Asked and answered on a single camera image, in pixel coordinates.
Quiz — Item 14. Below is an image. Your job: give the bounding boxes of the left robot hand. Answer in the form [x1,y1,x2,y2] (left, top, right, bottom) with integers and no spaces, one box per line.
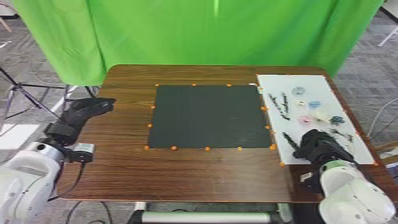
[56,97,118,131]

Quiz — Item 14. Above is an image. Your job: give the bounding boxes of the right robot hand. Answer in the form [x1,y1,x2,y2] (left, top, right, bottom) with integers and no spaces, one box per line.
[291,129,357,165]

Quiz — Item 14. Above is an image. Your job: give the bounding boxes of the teal flower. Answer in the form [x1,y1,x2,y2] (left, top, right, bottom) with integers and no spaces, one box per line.
[328,115,348,127]

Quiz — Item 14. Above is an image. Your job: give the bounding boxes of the pink flower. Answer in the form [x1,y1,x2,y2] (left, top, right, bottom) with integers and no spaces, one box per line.
[296,115,316,125]

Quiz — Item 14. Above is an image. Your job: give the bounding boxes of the black tripod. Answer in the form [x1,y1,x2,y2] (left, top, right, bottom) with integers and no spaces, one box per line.
[0,68,67,121]

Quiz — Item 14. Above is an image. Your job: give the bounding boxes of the green sprig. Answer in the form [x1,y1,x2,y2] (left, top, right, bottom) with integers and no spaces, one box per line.
[266,93,280,108]

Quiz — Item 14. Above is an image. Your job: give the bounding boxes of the dark mat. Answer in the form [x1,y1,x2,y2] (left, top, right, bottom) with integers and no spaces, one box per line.
[145,84,275,150]

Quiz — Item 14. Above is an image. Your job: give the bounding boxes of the pale grey bar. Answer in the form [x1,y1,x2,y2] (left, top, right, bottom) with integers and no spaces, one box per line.
[138,210,280,224]

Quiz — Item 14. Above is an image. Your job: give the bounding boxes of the black cable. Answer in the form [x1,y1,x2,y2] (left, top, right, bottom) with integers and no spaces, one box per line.
[46,160,87,203]

